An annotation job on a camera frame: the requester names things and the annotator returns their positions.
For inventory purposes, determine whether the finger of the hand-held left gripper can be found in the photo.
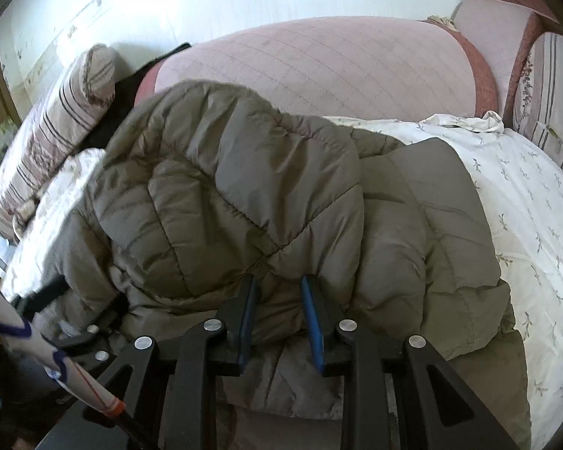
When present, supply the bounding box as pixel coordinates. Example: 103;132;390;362
12;276;73;315
51;297;129;369

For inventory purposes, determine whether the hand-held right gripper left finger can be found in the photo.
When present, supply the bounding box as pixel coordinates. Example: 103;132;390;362
75;274;260;450

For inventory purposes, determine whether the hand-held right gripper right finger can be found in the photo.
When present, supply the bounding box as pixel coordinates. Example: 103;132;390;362
300;275;519;450

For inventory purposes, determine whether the olive puffer jacket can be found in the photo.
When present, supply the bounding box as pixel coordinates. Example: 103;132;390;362
38;79;533;450

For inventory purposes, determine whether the striped floral pillow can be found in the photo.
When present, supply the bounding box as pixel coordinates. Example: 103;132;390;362
0;43;118;245
500;32;563;198

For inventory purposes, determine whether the black cloth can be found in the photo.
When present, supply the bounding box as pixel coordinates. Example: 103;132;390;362
82;42;193;151

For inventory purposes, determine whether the white leaf-print bed sheet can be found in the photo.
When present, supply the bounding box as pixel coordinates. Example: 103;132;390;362
0;112;563;450

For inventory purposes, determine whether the large pink quilted cushion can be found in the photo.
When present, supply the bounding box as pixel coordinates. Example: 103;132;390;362
136;16;498;123

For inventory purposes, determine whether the beige crumpled cloth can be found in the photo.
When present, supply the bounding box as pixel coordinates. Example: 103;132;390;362
425;15;461;33

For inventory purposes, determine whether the white sleeved cable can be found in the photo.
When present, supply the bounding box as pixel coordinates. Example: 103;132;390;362
0;274;158;450

